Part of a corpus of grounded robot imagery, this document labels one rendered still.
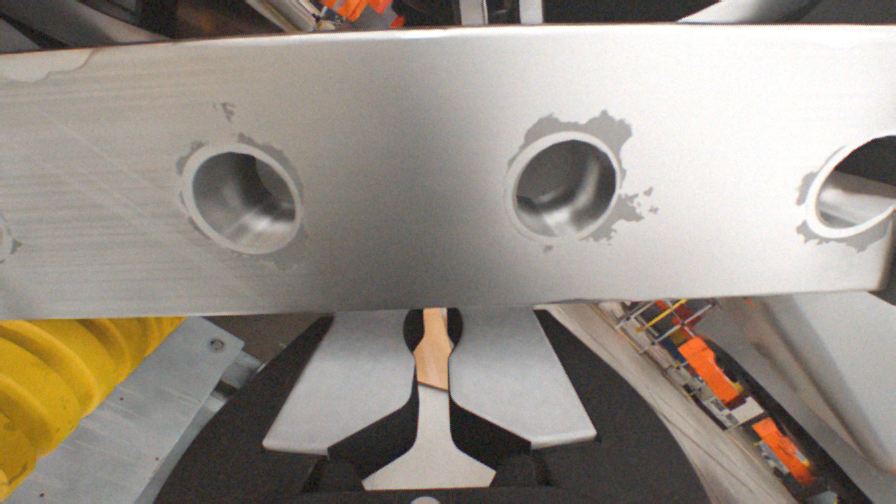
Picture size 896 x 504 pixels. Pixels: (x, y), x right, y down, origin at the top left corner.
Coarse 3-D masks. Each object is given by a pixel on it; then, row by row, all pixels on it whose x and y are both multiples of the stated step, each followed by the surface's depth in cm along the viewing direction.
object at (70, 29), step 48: (0, 0) 10; (48, 0) 10; (96, 0) 11; (144, 0) 12; (192, 0) 20; (240, 0) 28; (480, 0) 12; (528, 0) 12; (624, 0) 24; (672, 0) 16; (720, 0) 11; (768, 0) 11; (816, 0) 11
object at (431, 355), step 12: (432, 312) 143; (432, 324) 137; (432, 336) 131; (444, 336) 138; (420, 348) 120; (432, 348) 126; (444, 348) 132; (420, 360) 115; (432, 360) 120; (444, 360) 126; (420, 372) 111; (432, 372) 116; (444, 372) 121; (432, 384) 111; (444, 384) 116
